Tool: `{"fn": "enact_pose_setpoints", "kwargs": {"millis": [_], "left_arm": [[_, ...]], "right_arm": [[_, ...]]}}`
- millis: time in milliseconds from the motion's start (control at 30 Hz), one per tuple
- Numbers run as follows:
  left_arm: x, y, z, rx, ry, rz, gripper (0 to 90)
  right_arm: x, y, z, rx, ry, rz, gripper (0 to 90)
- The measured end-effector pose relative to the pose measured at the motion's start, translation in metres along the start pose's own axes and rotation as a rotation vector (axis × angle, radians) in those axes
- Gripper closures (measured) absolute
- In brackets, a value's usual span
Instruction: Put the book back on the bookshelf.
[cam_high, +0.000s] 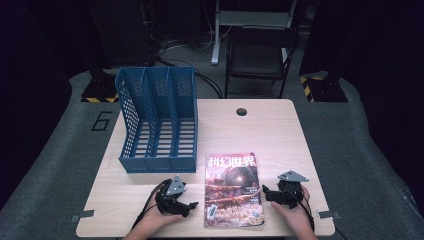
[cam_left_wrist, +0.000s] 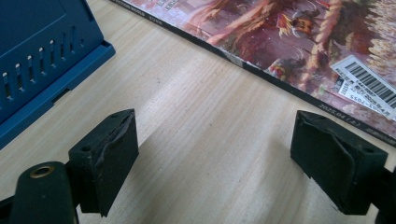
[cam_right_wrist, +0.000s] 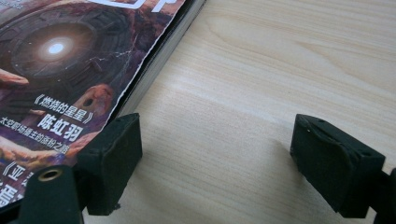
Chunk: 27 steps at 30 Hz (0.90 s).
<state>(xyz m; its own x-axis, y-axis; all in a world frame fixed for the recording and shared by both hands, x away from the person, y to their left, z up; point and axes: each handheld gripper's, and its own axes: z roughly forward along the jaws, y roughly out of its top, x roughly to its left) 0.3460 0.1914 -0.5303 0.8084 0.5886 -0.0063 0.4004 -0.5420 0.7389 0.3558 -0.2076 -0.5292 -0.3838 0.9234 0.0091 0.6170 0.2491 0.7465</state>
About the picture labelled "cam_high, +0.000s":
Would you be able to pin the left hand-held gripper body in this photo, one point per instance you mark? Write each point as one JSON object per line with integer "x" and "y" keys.
{"x": 168, "y": 203}

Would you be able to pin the person's left hand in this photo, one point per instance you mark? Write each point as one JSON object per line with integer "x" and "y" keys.
{"x": 156, "y": 221}

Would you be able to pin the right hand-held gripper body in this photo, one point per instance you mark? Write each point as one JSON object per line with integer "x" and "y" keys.
{"x": 290, "y": 195}

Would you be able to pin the black cabinet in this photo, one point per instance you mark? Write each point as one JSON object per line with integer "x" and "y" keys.
{"x": 126, "y": 33}

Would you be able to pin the black metal chair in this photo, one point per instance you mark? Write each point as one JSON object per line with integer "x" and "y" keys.
{"x": 216, "y": 43}

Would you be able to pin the black folding chair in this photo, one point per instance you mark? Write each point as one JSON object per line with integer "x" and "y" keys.
{"x": 260, "y": 60}

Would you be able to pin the red cover magazine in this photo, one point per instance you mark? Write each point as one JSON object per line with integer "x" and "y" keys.
{"x": 233, "y": 193}

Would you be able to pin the blue plastic file rack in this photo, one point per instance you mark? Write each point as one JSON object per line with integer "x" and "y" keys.
{"x": 156, "y": 165}

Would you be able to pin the person's right hand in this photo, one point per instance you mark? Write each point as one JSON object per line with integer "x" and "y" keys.
{"x": 295, "y": 218}

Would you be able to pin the black stand with striped base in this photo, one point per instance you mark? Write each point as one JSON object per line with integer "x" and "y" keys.
{"x": 100, "y": 88}
{"x": 328, "y": 90}

